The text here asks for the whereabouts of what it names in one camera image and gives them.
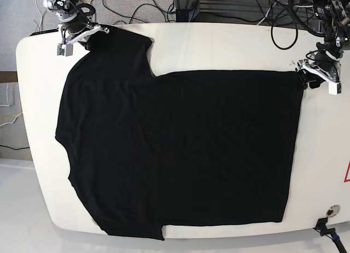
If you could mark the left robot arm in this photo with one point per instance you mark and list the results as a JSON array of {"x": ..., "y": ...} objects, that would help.
[{"x": 333, "y": 15}]

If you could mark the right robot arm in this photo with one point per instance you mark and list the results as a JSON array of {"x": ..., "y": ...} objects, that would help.
[{"x": 68, "y": 11}]

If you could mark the red warning sticker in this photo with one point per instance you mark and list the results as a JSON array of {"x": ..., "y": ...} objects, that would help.
[{"x": 347, "y": 179}]

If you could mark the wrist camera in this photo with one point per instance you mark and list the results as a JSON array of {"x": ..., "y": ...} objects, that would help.
[
  {"x": 65, "y": 50},
  {"x": 334, "y": 88}
]

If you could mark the aluminium frame post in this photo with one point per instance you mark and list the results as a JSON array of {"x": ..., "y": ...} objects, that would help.
[{"x": 186, "y": 10}]

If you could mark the black clamp with cable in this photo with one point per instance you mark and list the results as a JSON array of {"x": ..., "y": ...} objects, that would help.
[{"x": 331, "y": 233}]

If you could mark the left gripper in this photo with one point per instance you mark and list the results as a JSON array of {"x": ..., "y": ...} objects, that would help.
[{"x": 320, "y": 63}]

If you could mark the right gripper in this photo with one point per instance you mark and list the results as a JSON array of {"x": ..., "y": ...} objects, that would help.
[{"x": 79, "y": 32}]

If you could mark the right table grommet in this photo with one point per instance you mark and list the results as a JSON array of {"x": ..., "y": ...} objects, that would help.
[{"x": 333, "y": 211}]

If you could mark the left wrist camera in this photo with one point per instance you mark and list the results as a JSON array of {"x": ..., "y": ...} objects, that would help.
[{"x": 334, "y": 88}]

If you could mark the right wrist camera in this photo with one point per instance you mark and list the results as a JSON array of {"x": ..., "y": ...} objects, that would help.
[{"x": 65, "y": 50}]

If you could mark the black T-shirt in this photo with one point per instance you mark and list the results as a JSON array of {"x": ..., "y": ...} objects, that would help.
[{"x": 194, "y": 148}]

